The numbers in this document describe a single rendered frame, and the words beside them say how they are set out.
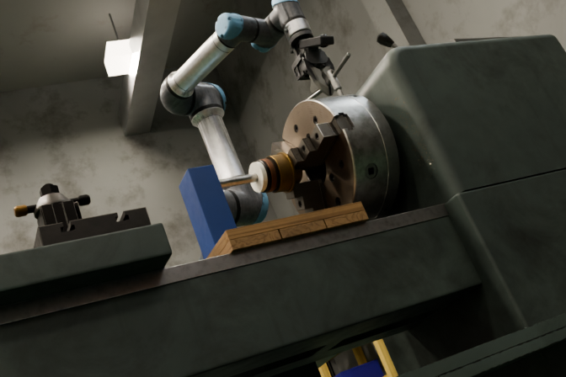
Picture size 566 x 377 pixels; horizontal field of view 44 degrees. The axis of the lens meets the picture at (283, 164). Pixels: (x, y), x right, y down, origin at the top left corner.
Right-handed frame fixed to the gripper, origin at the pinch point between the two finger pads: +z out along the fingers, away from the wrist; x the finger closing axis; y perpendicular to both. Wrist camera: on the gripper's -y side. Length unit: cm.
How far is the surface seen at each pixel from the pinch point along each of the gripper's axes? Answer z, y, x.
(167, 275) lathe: 51, -28, 71
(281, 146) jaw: 18.5, -6.3, 25.9
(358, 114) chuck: 23.9, -27.1, 17.5
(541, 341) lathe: 82, -42, 15
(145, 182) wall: -319, 699, -207
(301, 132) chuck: 18.9, -12.5, 23.3
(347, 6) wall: -301, 321, -329
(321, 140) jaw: 27.7, -23.8, 27.5
